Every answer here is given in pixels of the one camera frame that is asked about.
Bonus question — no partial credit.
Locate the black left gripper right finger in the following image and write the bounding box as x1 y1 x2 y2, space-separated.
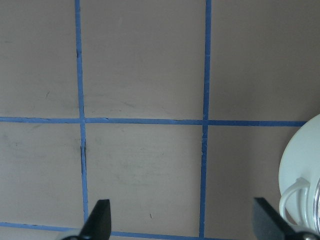
252 197 320 240

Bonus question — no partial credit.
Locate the pale green electric pot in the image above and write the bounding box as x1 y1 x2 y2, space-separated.
278 115 320 233

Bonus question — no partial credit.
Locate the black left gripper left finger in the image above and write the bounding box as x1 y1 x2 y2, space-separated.
77 199 112 240

